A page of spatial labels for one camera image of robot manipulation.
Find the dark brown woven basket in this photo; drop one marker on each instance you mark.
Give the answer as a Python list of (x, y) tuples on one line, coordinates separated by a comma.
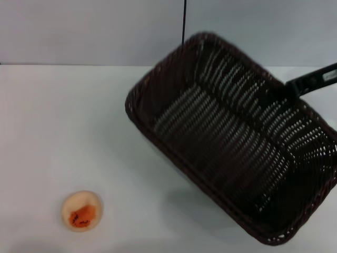
[(226, 137)]

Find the round bun with orange topping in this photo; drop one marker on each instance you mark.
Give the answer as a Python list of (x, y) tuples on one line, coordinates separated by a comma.
[(82, 210)]

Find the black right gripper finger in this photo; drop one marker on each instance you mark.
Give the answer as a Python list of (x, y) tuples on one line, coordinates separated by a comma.
[(313, 80)]

